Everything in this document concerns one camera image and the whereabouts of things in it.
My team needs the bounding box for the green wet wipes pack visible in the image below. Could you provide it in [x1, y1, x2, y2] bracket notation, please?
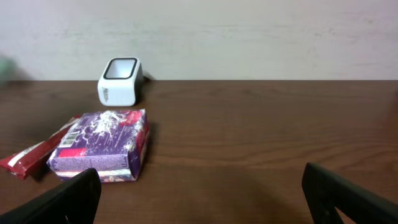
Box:
[0, 57, 18, 85]

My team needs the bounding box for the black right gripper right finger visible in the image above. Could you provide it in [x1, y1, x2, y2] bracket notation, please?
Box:
[302, 162, 397, 224]

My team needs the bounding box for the purple snack bag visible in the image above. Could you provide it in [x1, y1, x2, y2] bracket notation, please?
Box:
[47, 109, 149, 182]

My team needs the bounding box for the red-brown snack bar wrapper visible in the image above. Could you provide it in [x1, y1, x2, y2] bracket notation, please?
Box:
[1, 115, 81, 180]

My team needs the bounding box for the white barcode scanner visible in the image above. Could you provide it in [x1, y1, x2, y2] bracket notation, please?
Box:
[97, 57, 144, 106]

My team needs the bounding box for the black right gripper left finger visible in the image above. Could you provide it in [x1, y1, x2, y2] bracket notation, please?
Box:
[1, 168, 101, 223]

